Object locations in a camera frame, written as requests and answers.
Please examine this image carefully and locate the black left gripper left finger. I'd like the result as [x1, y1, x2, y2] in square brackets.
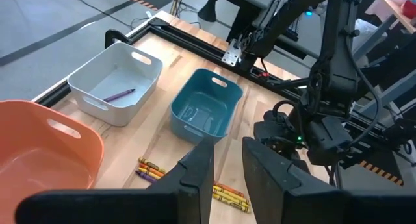
[148, 138, 215, 224]

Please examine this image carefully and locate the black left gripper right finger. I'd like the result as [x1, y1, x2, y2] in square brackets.
[242, 136, 347, 224]

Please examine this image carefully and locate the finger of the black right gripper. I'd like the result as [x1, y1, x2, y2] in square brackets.
[269, 142, 309, 173]

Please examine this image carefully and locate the yellow crayon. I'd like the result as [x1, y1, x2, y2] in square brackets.
[213, 193, 252, 214]
[213, 186, 250, 206]
[137, 167, 163, 180]
[138, 156, 167, 173]

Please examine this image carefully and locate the purple crayon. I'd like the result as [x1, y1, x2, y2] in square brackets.
[103, 88, 137, 103]
[135, 170, 159, 185]

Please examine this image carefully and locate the red orange crayon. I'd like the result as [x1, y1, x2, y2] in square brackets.
[213, 180, 246, 199]

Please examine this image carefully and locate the teal plastic bin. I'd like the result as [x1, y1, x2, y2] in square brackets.
[170, 68, 244, 145]

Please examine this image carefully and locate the grey desk with keyboard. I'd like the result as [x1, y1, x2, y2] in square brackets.
[256, 9, 326, 61]

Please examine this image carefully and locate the white plastic bin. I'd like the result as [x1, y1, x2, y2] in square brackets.
[66, 42, 164, 127]

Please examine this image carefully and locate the wooden shelf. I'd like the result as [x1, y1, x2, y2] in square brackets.
[373, 0, 416, 34]

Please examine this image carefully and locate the red cup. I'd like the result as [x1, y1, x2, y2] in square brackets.
[402, 0, 416, 20]

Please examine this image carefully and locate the orange plastic bin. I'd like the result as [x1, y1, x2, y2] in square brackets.
[0, 99, 105, 224]

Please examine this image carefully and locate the black table clamp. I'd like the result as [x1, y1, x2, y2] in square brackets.
[104, 29, 131, 49]

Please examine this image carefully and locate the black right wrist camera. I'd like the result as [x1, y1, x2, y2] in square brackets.
[253, 110, 295, 145]

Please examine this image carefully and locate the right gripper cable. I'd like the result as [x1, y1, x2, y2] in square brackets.
[344, 29, 384, 147]

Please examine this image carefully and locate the silver metal bracket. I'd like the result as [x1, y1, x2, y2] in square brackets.
[221, 38, 243, 68]

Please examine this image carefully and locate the black aluminium table frame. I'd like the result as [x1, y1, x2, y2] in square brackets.
[32, 16, 404, 186]

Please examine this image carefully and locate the black desk pedestal foot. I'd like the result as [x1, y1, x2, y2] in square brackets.
[198, 0, 227, 23]

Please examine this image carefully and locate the yellow cable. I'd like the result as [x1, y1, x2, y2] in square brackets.
[170, 0, 185, 17]

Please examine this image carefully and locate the black floor cable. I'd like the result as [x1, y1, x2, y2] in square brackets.
[61, 0, 150, 30]

